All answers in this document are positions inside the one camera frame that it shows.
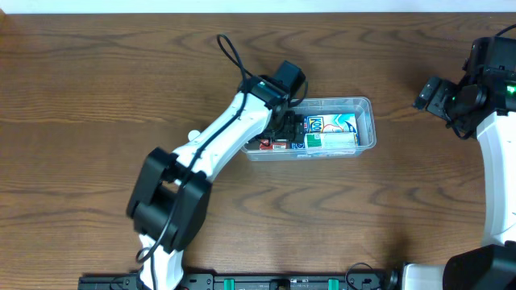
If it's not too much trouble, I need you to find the red sachet packet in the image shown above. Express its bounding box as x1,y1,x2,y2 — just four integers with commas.
259,139,289,151

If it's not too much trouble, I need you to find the white green medicine box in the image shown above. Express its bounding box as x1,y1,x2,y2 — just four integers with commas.
304,132,358,154

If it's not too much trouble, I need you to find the blue Kool Fever box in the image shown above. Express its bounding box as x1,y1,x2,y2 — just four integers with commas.
290,114,360,149

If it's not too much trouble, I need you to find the dark bottle white cap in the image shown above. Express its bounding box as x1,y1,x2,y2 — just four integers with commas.
188,130,201,141

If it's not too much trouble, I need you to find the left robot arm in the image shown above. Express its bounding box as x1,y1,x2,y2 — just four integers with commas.
126,61,307,289

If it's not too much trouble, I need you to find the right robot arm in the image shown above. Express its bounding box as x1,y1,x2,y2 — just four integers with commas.
385,33,515,289

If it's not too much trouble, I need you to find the clear plastic container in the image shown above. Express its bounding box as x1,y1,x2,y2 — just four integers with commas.
241,97,377,161

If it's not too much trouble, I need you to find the right black cable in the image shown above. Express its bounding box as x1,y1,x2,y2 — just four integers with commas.
493,23,516,38

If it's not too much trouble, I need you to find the black cable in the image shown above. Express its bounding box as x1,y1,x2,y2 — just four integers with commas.
135,33,253,290
493,23,516,38

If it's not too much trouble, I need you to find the left black cable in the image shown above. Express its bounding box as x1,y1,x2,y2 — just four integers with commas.
135,33,253,290

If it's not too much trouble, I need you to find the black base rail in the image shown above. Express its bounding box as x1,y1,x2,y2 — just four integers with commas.
77,269,402,290

